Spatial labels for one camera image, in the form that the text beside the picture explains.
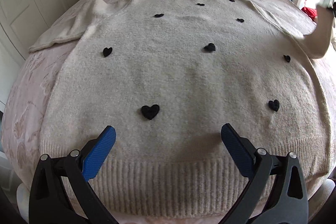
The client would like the cream sweater with black hearts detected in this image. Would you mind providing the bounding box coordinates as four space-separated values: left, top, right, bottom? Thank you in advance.
28 0 336 219

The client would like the red cloth by window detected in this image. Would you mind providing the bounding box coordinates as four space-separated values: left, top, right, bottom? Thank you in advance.
301 7 318 22

